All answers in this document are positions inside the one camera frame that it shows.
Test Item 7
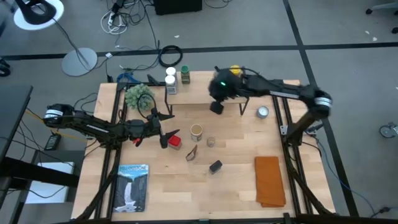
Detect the grey caster wheel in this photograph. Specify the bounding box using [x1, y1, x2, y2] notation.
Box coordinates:
[378, 122, 398, 139]

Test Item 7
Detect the wooden shelf with black legs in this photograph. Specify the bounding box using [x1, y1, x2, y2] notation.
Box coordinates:
[164, 67, 250, 116]

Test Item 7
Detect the small black box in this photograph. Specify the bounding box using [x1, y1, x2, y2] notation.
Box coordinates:
[208, 159, 223, 175]

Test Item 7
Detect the office chair base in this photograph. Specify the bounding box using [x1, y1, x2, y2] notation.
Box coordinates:
[365, 1, 398, 34]

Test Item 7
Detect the folded orange cloth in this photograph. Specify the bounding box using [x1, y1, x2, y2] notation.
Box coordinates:
[254, 156, 287, 208]

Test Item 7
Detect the yellow-lid spice jar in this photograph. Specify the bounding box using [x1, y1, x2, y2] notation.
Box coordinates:
[229, 64, 243, 77]

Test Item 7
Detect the potted green succulent plant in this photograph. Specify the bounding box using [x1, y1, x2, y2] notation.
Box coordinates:
[124, 83, 155, 110]

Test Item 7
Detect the black power adapter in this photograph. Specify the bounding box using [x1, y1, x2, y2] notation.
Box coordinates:
[44, 133, 62, 151]

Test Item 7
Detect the tan-lid black-label spice jar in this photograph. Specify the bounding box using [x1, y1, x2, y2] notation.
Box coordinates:
[190, 124, 203, 142]

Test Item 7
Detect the white box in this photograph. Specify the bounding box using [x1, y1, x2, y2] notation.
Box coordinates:
[24, 161, 75, 205]

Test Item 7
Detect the brown spice pouch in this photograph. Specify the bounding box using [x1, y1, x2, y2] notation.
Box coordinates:
[185, 144, 198, 162]

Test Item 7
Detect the red smoked paprika tin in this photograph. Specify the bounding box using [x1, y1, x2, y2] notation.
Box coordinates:
[168, 134, 182, 151]

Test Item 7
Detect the coiled black cable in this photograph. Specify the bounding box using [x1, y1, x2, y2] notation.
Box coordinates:
[158, 45, 183, 68]

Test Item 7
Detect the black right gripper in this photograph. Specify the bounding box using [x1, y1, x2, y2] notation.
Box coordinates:
[207, 65, 239, 115]

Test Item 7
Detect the green-lid spice jar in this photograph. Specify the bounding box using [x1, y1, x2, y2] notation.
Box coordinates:
[180, 65, 191, 85]

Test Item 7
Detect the black aluminium rig frame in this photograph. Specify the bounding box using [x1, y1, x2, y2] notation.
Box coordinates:
[71, 79, 341, 224]

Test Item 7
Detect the bundled blue cable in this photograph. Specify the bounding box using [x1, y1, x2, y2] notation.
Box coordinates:
[116, 72, 141, 84]

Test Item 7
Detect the black desk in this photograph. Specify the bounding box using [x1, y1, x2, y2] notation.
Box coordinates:
[0, 84, 80, 224]

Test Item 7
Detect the black wheel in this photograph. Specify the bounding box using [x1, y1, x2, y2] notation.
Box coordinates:
[0, 57, 11, 78]

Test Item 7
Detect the small round candle tin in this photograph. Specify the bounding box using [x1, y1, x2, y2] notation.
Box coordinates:
[256, 105, 270, 119]

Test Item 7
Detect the black equipment box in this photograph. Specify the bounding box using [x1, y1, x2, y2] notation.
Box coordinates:
[154, 0, 203, 16]

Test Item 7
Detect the grey round lamp base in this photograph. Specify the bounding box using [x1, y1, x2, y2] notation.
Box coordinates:
[61, 47, 98, 77]

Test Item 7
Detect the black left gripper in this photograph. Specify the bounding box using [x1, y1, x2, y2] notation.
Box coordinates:
[144, 107, 181, 150]

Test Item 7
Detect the Yellowstone picture book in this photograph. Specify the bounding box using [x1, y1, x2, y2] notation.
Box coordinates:
[112, 164, 150, 213]

